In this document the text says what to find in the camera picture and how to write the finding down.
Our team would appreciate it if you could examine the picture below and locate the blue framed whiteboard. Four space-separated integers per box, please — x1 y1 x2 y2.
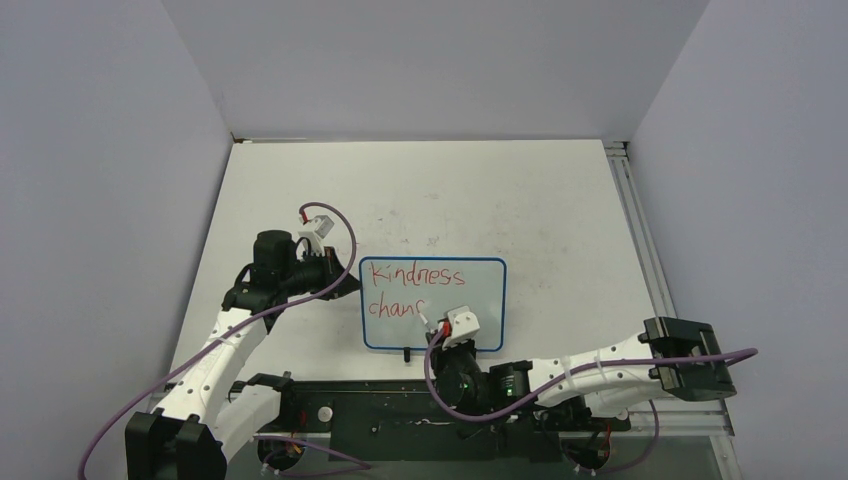
359 256 507 352

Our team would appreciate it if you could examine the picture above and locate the aluminium frame rail right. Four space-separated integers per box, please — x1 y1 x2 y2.
602 141 677 317

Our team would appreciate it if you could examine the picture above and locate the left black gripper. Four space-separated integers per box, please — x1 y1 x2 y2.
279 246 362 301

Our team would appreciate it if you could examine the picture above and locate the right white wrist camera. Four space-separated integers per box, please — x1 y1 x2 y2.
442 306 480 350

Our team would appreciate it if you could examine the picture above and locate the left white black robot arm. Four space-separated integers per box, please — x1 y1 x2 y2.
125 217 360 479

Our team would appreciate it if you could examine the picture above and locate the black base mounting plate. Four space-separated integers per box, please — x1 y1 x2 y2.
227 374 631 463

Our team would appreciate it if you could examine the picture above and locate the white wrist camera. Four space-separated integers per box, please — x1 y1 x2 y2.
442 306 480 350
298 215 335 256

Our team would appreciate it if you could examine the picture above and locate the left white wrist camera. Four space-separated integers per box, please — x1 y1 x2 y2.
298 215 335 256

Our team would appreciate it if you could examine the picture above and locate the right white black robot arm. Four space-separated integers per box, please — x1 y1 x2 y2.
424 316 758 428

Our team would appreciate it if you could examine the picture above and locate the red whiteboard marker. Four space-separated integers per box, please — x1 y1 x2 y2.
418 313 438 333

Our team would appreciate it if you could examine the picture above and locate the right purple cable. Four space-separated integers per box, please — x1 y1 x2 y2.
423 329 759 424

